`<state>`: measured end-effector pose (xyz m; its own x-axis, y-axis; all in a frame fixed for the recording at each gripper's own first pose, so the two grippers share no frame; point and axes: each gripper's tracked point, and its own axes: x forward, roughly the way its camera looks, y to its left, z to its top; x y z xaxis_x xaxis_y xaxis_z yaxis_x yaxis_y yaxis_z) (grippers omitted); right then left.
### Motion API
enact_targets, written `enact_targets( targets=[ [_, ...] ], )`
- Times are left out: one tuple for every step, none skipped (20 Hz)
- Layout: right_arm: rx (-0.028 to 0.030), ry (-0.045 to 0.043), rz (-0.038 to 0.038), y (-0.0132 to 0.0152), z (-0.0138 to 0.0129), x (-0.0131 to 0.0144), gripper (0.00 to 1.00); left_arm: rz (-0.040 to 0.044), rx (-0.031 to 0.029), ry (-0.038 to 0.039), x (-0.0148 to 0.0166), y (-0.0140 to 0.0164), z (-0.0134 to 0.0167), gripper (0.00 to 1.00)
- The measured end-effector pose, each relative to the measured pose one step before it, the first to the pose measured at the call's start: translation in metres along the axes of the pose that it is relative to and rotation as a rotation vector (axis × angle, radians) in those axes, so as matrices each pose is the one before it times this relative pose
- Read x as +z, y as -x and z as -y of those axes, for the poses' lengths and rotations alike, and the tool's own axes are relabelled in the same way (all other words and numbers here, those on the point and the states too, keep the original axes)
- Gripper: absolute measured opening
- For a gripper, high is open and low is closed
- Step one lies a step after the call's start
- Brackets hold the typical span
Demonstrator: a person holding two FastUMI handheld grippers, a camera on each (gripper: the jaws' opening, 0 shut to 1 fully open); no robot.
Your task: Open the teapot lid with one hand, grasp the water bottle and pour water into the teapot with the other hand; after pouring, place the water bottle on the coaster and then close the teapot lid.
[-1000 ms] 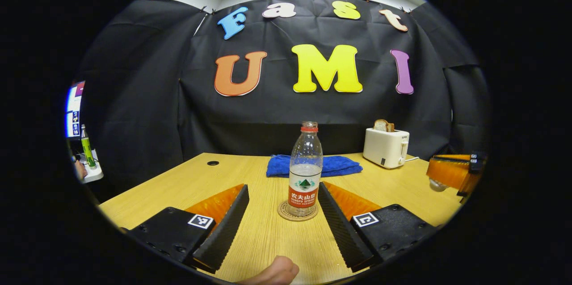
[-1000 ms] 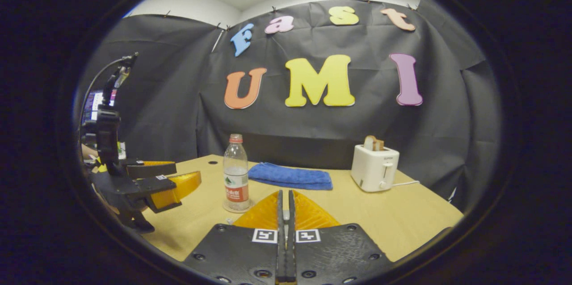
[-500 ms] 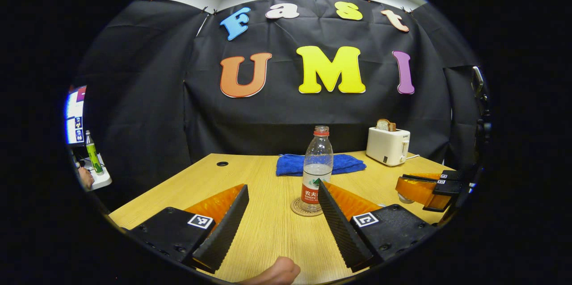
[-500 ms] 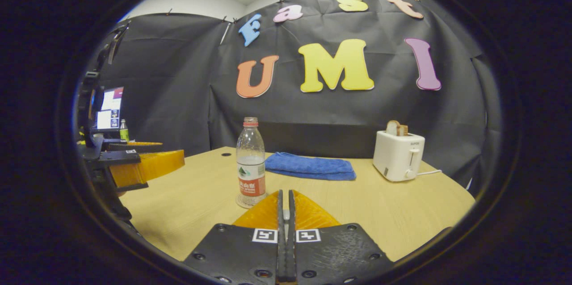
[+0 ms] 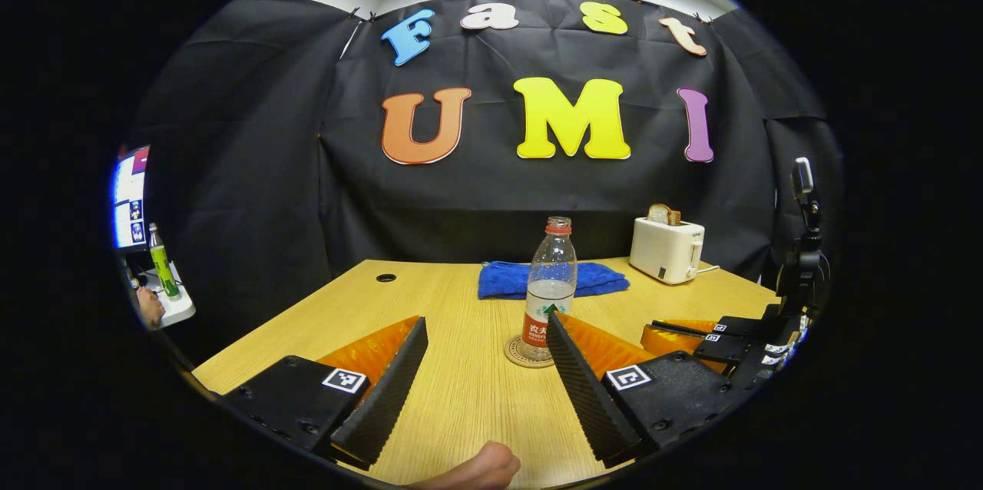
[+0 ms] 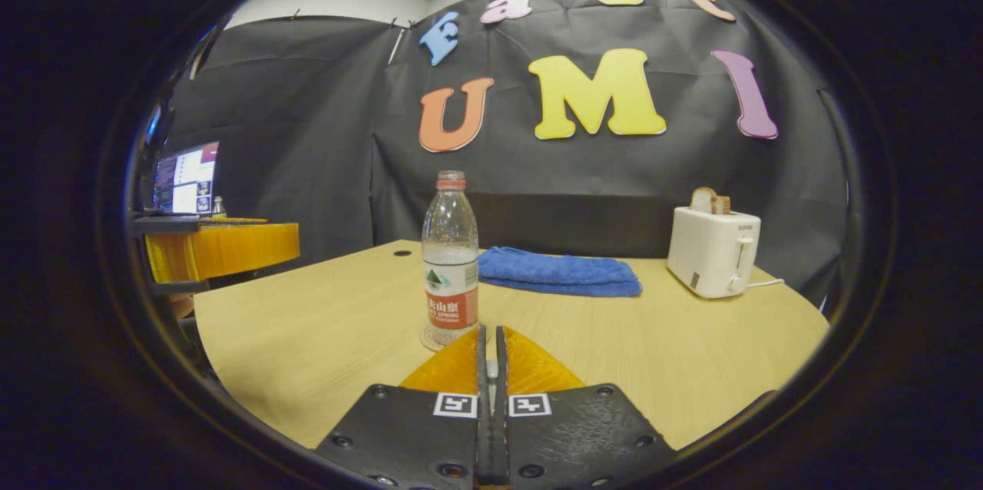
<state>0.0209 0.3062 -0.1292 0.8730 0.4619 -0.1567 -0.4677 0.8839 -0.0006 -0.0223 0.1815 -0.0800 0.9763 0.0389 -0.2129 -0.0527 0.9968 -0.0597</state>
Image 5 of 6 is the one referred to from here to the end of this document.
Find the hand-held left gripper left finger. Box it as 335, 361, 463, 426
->
223, 316, 429, 470

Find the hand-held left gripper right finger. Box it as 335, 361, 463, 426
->
547, 311, 753, 468

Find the round cork coaster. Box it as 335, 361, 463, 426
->
505, 335, 558, 369

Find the clear plastic water bottle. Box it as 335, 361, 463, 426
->
522, 217, 578, 360

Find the green bottle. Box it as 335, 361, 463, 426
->
147, 223, 180, 300

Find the white toaster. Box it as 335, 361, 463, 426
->
629, 217, 706, 285

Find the blue towel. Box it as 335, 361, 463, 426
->
478, 260, 631, 300

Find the black backdrop cloth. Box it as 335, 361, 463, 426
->
127, 0, 846, 364

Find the white side table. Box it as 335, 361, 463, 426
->
157, 263, 197, 329

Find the computer monitor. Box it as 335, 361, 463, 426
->
114, 146, 151, 251

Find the black camera stand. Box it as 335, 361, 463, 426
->
774, 157, 832, 318

